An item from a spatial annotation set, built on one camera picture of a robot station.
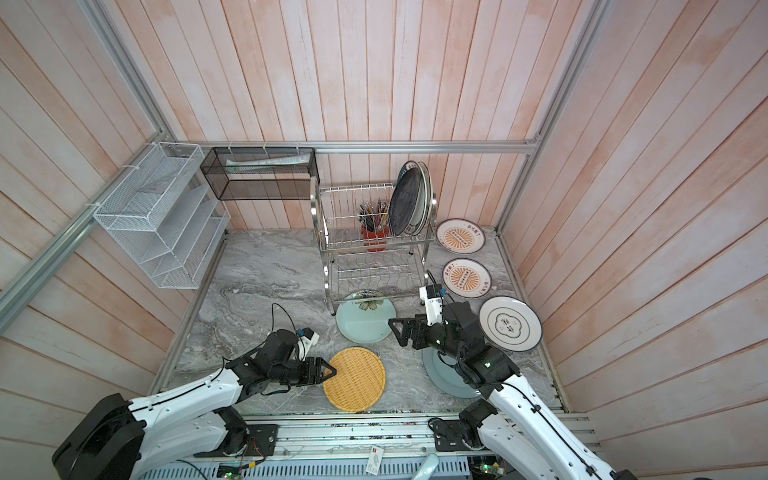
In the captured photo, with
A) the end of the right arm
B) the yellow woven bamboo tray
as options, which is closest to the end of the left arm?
the yellow woven bamboo tray

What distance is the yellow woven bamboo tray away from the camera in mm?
795

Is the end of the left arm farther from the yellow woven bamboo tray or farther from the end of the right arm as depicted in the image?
the end of the right arm
